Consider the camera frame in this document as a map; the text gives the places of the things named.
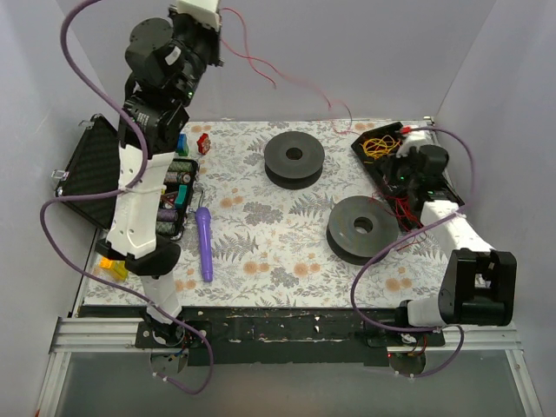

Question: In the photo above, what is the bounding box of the black three-compartment wire tray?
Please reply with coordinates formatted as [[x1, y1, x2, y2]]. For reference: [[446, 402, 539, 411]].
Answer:
[[351, 122, 464, 232]]

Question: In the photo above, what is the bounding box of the purple toy microphone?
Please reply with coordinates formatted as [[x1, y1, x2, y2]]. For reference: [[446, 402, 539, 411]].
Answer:
[[195, 207, 214, 283]]

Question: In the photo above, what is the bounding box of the aluminium frame rail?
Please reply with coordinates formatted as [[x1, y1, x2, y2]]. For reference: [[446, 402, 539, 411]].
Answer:
[[37, 317, 543, 416]]

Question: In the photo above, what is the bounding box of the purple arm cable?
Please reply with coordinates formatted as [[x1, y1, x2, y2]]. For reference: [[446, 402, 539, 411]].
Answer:
[[349, 125, 477, 379], [38, 0, 215, 394]]

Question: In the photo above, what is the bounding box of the yellow wire bundle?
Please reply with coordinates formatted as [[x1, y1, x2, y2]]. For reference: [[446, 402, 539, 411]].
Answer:
[[362, 133, 403, 160]]

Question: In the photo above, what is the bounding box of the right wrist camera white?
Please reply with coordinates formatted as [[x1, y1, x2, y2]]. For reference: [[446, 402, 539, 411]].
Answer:
[[395, 125, 428, 158]]

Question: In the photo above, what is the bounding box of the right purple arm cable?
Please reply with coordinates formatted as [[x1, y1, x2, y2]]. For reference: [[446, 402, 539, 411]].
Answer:
[[349, 125, 477, 379]]

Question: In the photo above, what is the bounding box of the single red wire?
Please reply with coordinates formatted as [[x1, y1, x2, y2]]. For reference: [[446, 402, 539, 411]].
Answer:
[[219, 7, 361, 136]]

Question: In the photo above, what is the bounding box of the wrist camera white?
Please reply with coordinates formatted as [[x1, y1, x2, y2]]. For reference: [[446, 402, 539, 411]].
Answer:
[[395, 125, 428, 158], [175, 0, 222, 32]]

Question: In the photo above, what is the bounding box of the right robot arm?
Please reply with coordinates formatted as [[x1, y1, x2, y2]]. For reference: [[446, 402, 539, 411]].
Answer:
[[362, 136, 517, 346]]

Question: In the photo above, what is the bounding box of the grey cable spool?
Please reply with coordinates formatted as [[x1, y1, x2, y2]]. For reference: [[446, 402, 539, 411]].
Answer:
[[326, 195, 400, 266], [264, 131, 325, 190]]

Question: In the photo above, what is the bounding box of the floral patterned table mat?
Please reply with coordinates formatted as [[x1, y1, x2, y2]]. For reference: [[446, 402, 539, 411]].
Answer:
[[82, 119, 461, 309]]

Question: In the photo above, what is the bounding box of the red wire bundle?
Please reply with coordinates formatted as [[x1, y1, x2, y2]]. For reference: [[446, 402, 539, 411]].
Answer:
[[368, 190, 425, 251]]

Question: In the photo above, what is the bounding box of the black poker chip case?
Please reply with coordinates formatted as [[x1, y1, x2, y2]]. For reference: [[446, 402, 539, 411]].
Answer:
[[56, 114, 199, 241]]

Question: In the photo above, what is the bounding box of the blue green toy block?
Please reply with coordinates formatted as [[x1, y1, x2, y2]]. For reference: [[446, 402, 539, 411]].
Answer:
[[175, 133, 189, 156]]

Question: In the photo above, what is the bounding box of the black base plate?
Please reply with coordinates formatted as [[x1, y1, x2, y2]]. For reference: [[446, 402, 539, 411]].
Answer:
[[134, 306, 447, 368]]

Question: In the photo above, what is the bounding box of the yellow transparent block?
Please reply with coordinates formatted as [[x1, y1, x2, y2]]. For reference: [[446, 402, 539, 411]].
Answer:
[[98, 257, 129, 282]]

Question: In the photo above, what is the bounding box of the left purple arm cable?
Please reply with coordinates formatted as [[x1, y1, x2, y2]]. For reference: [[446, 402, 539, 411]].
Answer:
[[38, 0, 215, 394]]

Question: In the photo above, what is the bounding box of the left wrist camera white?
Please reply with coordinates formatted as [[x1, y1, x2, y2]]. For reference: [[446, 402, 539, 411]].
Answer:
[[175, 0, 222, 32]]

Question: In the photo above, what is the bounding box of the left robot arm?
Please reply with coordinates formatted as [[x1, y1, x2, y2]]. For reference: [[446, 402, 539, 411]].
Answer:
[[96, 1, 221, 348]]

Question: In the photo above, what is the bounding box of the red toy block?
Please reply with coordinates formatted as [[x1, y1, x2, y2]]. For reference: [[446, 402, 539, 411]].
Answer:
[[196, 133, 211, 156]]

